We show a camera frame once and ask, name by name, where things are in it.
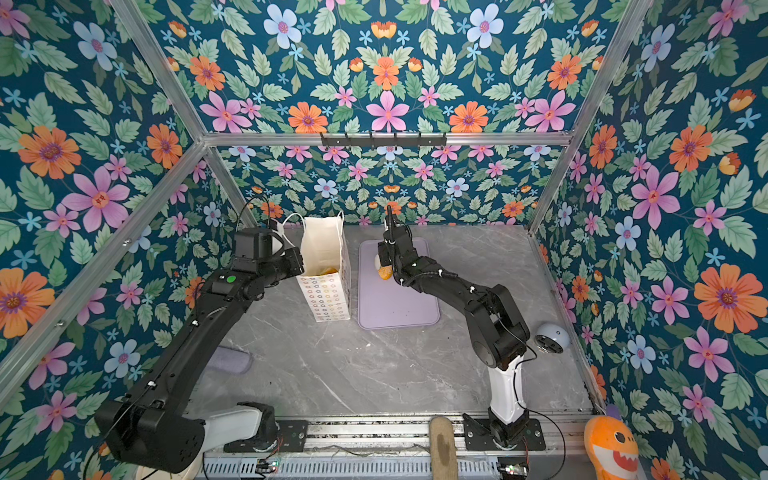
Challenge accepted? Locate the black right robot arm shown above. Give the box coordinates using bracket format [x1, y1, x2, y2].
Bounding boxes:
[378, 225, 530, 449]

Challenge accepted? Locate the printed white paper bag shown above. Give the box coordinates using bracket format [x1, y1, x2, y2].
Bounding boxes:
[279, 213, 351, 323]

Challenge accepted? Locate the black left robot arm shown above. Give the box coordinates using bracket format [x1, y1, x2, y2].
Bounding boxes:
[94, 220, 304, 473]

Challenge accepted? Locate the orange shark plush toy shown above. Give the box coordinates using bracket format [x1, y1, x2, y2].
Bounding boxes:
[584, 415, 640, 480]

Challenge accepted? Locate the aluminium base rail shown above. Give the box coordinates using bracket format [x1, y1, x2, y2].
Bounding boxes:
[198, 412, 595, 479]

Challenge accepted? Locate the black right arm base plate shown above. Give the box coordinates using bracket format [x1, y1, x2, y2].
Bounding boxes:
[462, 410, 546, 451]

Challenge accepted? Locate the purple flat lid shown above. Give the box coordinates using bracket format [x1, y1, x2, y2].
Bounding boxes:
[206, 346, 253, 375]

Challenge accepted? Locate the oval brown bread roll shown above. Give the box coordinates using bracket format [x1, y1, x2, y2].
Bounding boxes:
[377, 265, 393, 280]

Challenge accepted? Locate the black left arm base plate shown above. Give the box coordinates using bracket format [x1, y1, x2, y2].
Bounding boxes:
[223, 420, 309, 454]

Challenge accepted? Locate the black hook rail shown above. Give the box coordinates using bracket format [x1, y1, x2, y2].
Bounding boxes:
[320, 132, 448, 148]

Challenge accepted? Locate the purple cutting mat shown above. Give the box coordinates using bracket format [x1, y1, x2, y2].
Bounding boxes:
[357, 240, 441, 331]

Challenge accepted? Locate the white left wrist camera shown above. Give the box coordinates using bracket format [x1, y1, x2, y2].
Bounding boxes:
[259, 219, 285, 258]

